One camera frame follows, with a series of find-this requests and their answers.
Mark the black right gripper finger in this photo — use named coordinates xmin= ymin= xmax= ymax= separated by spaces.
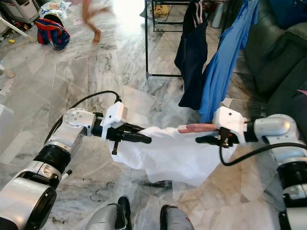
xmin=195 ymin=135 xmax=224 ymax=146

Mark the white wet garment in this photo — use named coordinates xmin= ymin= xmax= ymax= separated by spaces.
xmin=110 ymin=126 xmax=238 ymax=187

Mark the white folding table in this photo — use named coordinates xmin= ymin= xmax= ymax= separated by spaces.
xmin=0 ymin=103 xmax=16 ymax=144

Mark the royal blue garment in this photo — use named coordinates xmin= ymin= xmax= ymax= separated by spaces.
xmin=199 ymin=0 xmax=260 ymax=125

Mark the dark navy garment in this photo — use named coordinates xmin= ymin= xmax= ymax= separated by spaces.
xmin=174 ymin=0 xmax=210 ymax=111

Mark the black metal drying rack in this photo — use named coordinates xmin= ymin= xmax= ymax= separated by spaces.
xmin=144 ymin=0 xmax=229 ymax=79

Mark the silver robot left leg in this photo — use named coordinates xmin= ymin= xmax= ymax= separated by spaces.
xmin=84 ymin=196 xmax=132 ymax=230

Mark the silver robot leg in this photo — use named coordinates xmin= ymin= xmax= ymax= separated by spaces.
xmin=159 ymin=205 xmax=195 ymax=230
xmin=84 ymin=196 xmax=132 ymax=230

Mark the silver robot right leg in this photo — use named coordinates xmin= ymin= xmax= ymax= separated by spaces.
xmin=159 ymin=205 xmax=195 ymax=230

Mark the white stand pole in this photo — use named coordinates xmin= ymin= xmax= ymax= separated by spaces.
xmin=0 ymin=65 xmax=18 ymax=80
xmin=0 ymin=19 xmax=37 ymax=44

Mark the dark green sofa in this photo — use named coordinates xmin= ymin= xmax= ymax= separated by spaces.
xmin=235 ymin=0 xmax=307 ymax=140

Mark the child's bare leg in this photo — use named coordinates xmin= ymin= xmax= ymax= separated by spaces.
xmin=79 ymin=0 xmax=114 ymax=45

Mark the navy red fabric bag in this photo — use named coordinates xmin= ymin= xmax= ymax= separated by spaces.
xmin=36 ymin=18 xmax=71 ymax=51

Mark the small yellow object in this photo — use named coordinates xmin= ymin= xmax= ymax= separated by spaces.
xmin=154 ymin=4 xmax=171 ymax=19

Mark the blue clothing with dark trim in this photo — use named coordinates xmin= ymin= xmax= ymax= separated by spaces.
xmin=269 ymin=0 xmax=307 ymax=29

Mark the crumpled silver plastic bag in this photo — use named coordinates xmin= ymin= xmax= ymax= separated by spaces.
xmin=38 ymin=0 xmax=71 ymax=20

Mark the white plastic drawer unit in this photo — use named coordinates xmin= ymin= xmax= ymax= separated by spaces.
xmin=0 ymin=0 xmax=40 ymax=25

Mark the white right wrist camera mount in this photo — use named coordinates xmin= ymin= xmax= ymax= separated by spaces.
xmin=213 ymin=106 xmax=250 ymax=145

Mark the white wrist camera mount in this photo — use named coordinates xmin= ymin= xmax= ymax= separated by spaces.
xmin=213 ymin=106 xmax=250 ymax=145
xmin=104 ymin=101 xmax=129 ymax=129

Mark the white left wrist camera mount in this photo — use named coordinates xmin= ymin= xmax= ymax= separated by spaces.
xmin=104 ymin=101 xmax=129 ymax=129

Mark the long black left arm cable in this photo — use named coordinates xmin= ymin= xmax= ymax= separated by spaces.
xmin=46 ymin=90 xmax=122 ymax=145

